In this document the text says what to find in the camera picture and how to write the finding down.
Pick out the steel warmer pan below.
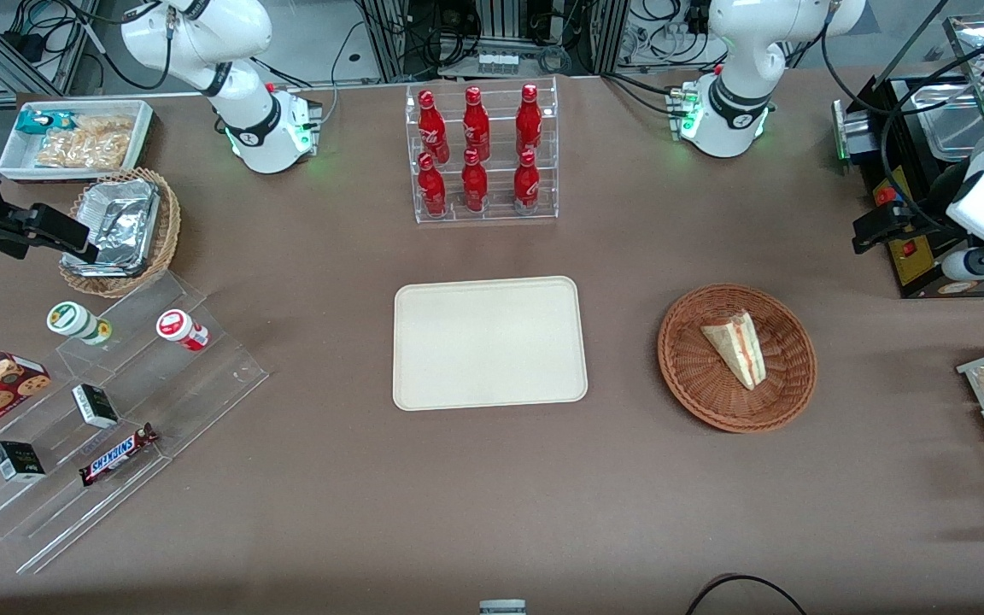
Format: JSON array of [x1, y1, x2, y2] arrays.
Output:
[[913, 84, 984, 163]]

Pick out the white rectangular snack bin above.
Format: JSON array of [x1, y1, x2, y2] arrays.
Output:
[[0, 100, 155, 183]]

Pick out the round brown wicker basket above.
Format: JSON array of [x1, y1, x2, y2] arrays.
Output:
[[657, 284, 817, 433]]

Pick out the clear acrylic stepped stand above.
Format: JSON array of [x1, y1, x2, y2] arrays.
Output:
[[0, 272, 269, 575]]

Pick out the teal snack packet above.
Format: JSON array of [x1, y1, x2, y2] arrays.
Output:
[[15, 109, 74, 136]]

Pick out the clear bag of crackers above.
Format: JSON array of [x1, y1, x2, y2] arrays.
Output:
[[35, 132, 131, 169], [73, 115, 136, 139]]

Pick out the Snickers chocolate bar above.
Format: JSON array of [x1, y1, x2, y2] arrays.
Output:
[[79, 423, 159, 487]]

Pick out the black food warmer appliance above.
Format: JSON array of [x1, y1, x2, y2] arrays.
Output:
[[832, 13, 984, 298]]

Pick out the light brown wicker basket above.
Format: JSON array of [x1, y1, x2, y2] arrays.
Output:
[[59, 167, 182, 298]]

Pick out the small black box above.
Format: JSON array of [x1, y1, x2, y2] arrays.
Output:
[[72, 384, 120, 429], [0, 441, 46, 483]]

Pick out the crumpled aluminium foil container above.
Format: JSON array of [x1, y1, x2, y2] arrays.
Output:
[[63, 178, 160, 276]]

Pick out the aluminium frame rack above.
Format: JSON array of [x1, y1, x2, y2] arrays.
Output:
[[358, 0, 630, 84]]

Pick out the black cable loop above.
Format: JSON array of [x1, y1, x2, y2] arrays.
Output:
[[684, 574, 809, 615]]

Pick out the red soda bottle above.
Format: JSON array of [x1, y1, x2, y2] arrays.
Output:
[[516, 83, 543, 157], [462, 85, 491, 161], [418, 152, 448, 217], [461, 148, 489, 213], [418, 90, 449, 163], [513, 149, 541, 214]]

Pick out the triangular sandwich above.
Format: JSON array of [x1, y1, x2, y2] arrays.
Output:
[[700, 310, 767, 391]]

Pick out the cream plastic tray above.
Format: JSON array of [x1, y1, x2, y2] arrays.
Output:
[[393, 275, 589, 412]]

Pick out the clear acrylic bottle rack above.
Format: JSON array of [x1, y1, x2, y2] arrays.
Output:
[[405, 77, 559, 225]]

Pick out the red lidded white cup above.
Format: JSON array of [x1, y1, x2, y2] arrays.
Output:
[[156, 309, 210, 352]]

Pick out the green lidded white cup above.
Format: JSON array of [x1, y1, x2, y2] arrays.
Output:
[[47, 302, 113, 346]]

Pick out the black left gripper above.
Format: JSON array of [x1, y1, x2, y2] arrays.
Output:
[[852, 162, 971, 255]]

